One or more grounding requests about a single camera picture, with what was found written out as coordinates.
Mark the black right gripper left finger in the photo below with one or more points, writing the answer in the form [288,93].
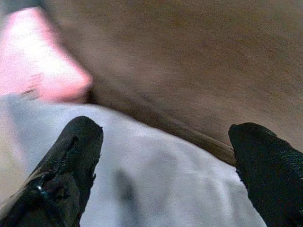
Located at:
[61,175]

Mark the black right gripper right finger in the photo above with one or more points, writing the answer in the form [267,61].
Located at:
[267,170]

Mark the white pillow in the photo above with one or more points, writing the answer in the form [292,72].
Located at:
[161,179]

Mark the pink pillow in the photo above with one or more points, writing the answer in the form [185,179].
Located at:
[35,59]

